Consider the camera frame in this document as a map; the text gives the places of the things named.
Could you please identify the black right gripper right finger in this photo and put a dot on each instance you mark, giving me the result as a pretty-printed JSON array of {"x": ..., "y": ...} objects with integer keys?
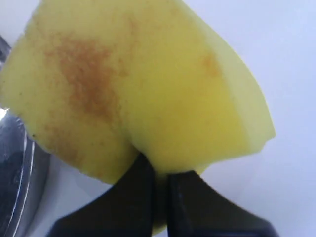
[{"x": 197, "y": 210}]

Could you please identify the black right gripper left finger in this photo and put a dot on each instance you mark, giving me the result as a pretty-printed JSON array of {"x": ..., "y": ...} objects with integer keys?
[{"x": 125, "y": 210}]

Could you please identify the yellow sponge block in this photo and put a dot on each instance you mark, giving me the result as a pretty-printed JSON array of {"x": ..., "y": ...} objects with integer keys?
[{"x": 96, "y": 82}]

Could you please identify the round stainless steel pan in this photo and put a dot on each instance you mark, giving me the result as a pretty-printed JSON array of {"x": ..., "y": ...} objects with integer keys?
[{"x": 24, "y": 167}]

